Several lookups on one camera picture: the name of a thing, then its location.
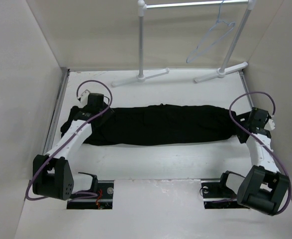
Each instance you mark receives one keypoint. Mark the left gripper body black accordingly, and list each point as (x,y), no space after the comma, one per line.
(104,108)

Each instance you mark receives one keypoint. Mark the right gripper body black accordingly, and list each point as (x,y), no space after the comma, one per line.
(248,123)

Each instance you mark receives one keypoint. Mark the black trousers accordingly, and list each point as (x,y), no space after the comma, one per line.
(162,124)

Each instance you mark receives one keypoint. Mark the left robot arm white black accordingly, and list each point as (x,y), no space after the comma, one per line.
(52,174)

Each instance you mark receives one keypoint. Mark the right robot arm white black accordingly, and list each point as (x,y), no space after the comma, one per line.
(264,187)

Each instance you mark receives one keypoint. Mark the white garment rack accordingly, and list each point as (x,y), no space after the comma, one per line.
(218,73)

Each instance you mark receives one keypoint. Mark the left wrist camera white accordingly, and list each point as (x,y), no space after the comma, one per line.
(84,96)

